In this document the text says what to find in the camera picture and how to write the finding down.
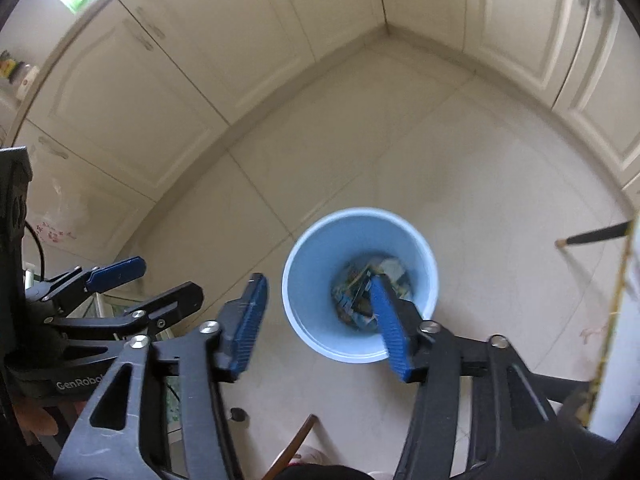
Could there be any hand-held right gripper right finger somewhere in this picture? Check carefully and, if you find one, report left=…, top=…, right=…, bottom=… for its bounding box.
left=367, top=274, right=576, bottom=480

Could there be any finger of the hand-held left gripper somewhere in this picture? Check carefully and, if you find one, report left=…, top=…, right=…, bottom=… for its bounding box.
left=24, top=256, right=147, bottom=306
left=45, top=281, right=205, bottom=348

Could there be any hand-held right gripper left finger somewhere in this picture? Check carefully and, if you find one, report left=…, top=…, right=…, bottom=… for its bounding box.
left=52, top=272, right=271, bottom=480

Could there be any heap of packaging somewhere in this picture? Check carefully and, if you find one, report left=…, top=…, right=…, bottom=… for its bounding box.
left=330, top=255, right=413, bottom=333

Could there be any light blue trash bin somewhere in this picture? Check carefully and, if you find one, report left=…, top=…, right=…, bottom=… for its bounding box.
left=281, top=206, right=441, bottom=365

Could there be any glass shelf with green edge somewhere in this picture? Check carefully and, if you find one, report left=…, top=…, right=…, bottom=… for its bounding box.
left=92, top=292, right=151, bottom=322

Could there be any brown wooden leg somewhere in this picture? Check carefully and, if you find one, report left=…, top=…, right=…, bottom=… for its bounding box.
left=272, top=412, right=321, bottom=472

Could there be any dark cloth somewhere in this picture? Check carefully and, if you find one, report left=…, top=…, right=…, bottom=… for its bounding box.
left=275, top=462, right=373, bottom=480

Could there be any cream kitchen cabinet run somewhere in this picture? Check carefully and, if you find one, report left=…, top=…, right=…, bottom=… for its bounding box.
left=372, top=0, right=640, bottom=196
left=0, top=0, right=391, bottom=266

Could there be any black stick with tan tip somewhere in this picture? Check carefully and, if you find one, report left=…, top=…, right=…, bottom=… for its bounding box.
left=555, top=220, right=632, bottom=249

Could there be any jar with yellow label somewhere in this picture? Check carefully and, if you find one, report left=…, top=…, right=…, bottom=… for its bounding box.
left=0, top=50, right=26, bottom=83

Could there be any white table with black legs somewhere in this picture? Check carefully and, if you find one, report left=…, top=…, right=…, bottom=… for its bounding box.
left=590, top=215, right=640, bottom=443

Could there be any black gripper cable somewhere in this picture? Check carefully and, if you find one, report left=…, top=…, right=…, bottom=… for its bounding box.
left=22, top=220, right=49, bottom=282

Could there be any yellow cord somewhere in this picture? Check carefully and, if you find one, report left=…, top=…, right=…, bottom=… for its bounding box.
left=592, top=225, right=637, bottom=411

